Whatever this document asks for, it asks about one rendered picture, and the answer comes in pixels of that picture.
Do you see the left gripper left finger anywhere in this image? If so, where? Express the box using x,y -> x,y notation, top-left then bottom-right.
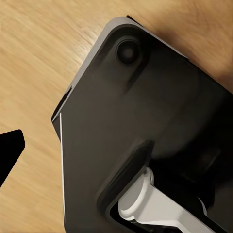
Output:
0,129 -> 25,187

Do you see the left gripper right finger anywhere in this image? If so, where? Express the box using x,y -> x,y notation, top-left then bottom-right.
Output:
217,129 -> 233,168

